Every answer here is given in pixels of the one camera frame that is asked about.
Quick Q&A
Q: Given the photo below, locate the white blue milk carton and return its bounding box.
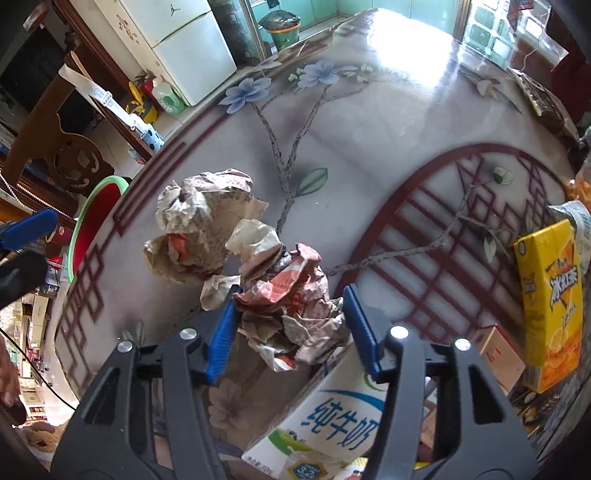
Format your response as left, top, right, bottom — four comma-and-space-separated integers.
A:
242, 345, 388, 479

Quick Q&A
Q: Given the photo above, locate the paper wrapper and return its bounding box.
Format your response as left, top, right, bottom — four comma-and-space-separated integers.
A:
143, 169, 349, 372

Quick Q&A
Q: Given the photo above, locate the pink cigarette box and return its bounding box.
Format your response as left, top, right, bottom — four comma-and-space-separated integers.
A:
472, 326, 526, 395

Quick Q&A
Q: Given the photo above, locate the yellow iced tea carton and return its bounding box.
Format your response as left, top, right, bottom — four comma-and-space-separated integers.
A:
514, 220, 583, 393

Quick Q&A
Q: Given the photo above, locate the small blue white carton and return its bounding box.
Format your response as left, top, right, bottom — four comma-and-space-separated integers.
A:
547, 200, 591, 275

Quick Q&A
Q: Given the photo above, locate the green kitchen trash bin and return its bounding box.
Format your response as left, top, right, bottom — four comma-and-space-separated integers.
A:
259, 10, 301, 51

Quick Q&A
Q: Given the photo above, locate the person's left hand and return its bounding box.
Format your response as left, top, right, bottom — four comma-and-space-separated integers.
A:
0, 339, 27, 426

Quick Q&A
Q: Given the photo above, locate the red basket with green rim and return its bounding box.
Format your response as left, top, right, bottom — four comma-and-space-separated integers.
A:
67, 175, 129, 283

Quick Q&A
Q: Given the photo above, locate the dark wooden carved chair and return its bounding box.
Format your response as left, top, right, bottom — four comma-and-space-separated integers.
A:
0, 50, 158, 218

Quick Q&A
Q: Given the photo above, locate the green detergent bottle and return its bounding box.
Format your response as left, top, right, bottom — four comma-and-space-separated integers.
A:
152, 78, 186, 116

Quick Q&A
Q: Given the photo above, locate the clear zip bag with snacks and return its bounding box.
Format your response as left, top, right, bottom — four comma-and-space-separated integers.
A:
565, 154, 591, 211

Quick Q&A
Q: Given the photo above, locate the white two-door refrigerator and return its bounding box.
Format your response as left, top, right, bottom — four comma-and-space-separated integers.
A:
96, 0, 236, 106

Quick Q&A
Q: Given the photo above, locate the black ashtray box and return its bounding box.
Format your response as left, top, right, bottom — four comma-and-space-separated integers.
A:
508, 68, 579, 144

